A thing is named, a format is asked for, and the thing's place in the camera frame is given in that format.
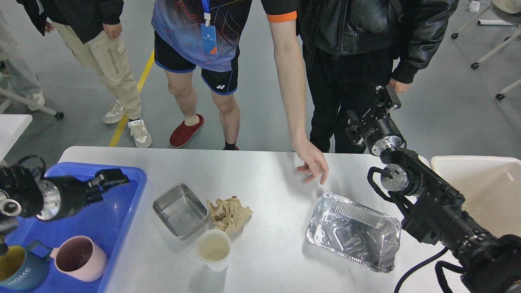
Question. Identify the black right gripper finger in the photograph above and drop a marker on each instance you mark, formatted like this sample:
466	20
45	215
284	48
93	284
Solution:
353	121
386	101

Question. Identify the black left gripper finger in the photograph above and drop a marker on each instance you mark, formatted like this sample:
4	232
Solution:
106	179
92	197

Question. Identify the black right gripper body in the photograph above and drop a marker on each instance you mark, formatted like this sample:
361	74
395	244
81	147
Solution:
377	135

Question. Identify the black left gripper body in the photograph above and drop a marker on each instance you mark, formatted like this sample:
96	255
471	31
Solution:
63	196

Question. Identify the pink mug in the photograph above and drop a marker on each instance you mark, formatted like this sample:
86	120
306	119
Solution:
80	258

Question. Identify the square stainless steel tray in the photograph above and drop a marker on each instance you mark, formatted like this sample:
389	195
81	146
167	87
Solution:
181	211

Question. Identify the aluminium foil tray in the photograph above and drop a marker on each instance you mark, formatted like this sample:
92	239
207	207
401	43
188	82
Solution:
354	231

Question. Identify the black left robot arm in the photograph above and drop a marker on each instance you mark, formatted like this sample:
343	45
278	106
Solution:
28	193

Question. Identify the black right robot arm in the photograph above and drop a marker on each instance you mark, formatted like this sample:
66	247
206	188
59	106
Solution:
431	207

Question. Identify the person's hand on table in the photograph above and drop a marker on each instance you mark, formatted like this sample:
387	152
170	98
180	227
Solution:
315	165

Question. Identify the blue plastic tray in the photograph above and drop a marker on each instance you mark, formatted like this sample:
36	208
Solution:
106	222

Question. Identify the person in black leather jacket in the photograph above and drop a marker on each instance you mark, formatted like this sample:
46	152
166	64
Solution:
352	46

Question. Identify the blue HOME mug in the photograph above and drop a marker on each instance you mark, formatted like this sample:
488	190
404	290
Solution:
23	270

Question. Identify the white side table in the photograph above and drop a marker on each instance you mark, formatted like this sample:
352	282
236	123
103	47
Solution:
11	128

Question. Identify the white chair base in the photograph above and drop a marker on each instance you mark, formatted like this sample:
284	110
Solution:
19	74

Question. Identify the beige plastic bin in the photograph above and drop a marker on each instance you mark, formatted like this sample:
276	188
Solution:
491	186

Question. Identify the white paper cup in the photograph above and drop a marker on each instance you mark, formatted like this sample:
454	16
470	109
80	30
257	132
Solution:
213	248

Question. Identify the crumpled brown paper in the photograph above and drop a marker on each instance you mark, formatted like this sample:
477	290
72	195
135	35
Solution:
228	215

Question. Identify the person in khaki trousers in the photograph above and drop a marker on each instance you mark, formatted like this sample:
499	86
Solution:
91	29

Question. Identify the white rolling chair legs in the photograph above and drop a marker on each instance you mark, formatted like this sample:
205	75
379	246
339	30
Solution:
482	42

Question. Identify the person in blue shorts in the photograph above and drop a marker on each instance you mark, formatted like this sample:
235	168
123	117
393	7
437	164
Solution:
206	34

